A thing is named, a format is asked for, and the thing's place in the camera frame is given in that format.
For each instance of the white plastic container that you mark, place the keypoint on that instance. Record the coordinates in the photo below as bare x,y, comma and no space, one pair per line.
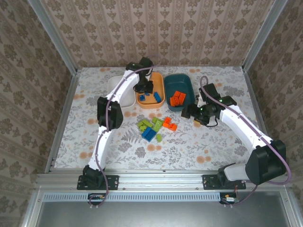
129,101

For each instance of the grey metal sheet panel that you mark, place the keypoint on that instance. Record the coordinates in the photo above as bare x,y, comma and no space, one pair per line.
154,215

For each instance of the teal plastic container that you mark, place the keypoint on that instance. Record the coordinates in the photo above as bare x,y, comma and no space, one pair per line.
177,82

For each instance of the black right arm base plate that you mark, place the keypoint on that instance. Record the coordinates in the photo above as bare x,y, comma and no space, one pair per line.
209,182

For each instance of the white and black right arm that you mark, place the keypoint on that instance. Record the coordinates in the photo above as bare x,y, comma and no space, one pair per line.
241,127

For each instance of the aluminium frame post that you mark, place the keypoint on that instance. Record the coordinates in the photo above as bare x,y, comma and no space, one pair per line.
265,35
52,35

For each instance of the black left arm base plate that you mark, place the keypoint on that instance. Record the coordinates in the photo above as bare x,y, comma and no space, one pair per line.
112,182

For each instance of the floral print tablecloth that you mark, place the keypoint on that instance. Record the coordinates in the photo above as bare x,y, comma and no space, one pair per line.
189,146

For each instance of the orange lego brick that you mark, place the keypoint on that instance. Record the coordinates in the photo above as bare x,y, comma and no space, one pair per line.
182,96
177,93
180,101
172,127
167,121
173,101

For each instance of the aluminium mounting rail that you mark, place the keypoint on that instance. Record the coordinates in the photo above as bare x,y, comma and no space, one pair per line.
161,180

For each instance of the long green lego brick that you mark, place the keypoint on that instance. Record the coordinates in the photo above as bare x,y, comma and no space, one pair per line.
158,126
155,120
147,123

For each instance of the small green lego brick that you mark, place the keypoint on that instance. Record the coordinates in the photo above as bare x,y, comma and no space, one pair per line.
159,137
142,128
140,123

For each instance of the peach orange plastic container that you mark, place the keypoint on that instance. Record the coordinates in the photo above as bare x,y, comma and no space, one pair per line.
151,104

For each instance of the aluminium table side rail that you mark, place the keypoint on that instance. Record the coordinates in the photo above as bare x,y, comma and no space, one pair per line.
62,120
260,116

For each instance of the small black electronics board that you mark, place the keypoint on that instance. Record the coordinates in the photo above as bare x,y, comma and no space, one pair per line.
97,198
229,199

